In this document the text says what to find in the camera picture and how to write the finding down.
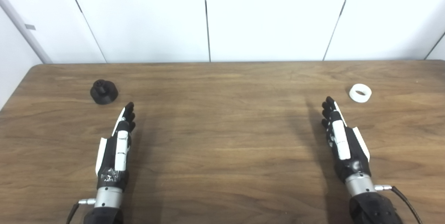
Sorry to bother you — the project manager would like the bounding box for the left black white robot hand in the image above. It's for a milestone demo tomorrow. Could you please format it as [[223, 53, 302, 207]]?
[[95, 102, 136, 191]]

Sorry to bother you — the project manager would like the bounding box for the round black plastic part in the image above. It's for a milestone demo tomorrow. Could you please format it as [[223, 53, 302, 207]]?
[[90, 79, 119, 105]]

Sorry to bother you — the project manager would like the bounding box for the white plastic ring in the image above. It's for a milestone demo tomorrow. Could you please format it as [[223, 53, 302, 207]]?
[[349, 84, 372, 103]]

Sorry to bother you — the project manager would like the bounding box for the grey wall corner post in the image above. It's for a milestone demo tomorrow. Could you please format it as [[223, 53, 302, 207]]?
[[0, 0, 52, 64]]

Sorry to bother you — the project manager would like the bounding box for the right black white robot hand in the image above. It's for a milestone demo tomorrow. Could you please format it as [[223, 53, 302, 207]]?
[[321, 96, 372, 184]]

